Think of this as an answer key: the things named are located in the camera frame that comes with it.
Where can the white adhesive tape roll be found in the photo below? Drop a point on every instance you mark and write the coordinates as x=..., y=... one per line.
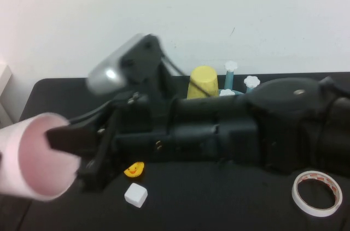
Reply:
x=296, y=195

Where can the white foam cube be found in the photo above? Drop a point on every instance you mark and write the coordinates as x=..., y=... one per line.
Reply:
x=136, y=195

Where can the white side furniture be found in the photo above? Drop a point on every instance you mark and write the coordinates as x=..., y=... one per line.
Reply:
x=4, y=78

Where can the pink plastic cup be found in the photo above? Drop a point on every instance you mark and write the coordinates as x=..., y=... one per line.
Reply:
x=35, y=165

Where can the yellow plastic cup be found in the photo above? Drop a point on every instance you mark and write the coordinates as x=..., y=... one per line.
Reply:
x=202, y=80

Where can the blue cup stand white caps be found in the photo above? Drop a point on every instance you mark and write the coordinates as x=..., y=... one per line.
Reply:
x=229, y=78

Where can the yellow rubber duck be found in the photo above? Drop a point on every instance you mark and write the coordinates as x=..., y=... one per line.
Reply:
x=134, y=171

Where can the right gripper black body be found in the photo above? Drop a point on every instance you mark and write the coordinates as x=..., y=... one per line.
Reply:
x=136, y=138

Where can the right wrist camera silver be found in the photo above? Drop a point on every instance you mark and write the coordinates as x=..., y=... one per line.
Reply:
x=109, y=72

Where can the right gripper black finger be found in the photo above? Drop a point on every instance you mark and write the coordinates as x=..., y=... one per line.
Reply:
x=86, y=172
x=73, y=139

